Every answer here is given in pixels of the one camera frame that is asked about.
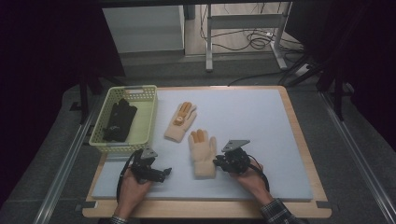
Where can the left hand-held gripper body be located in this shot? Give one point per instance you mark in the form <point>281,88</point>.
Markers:
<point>143,166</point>

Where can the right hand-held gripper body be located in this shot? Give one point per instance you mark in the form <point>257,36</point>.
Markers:
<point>237,160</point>

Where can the plain beige glove orange fingers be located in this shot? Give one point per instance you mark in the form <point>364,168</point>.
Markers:
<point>203,155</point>

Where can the light green plastic basket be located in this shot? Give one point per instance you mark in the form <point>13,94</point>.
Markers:
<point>143,124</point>

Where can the person's right hand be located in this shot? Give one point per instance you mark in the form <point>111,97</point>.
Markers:
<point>252,183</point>

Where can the person's left hand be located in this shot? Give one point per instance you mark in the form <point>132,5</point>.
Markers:
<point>132,194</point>

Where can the white foam mat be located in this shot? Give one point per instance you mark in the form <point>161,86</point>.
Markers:
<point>243,124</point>

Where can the wooden table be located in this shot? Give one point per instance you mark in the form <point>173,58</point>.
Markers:
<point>186,209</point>

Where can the beige glove with orange animal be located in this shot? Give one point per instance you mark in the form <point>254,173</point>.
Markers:
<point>179,126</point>

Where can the black glove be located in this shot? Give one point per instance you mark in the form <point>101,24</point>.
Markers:
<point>120,119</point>

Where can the black stand legs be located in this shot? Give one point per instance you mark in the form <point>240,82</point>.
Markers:
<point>85,93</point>
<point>337,90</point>

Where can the white power strip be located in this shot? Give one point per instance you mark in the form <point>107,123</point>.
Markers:
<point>302,70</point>

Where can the white cabinet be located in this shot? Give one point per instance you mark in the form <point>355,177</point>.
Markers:
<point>143,29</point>

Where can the dark curtain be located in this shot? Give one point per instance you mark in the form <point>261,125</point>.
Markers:
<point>367,46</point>
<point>46,46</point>

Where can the dark table bracket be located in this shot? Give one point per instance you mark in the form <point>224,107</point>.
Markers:
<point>327,205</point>
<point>85,206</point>

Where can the metal floor rail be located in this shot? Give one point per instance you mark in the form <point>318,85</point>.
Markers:
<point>361,161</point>
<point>62,174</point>

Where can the white metal stand frame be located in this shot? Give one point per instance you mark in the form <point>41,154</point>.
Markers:
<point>246,21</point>

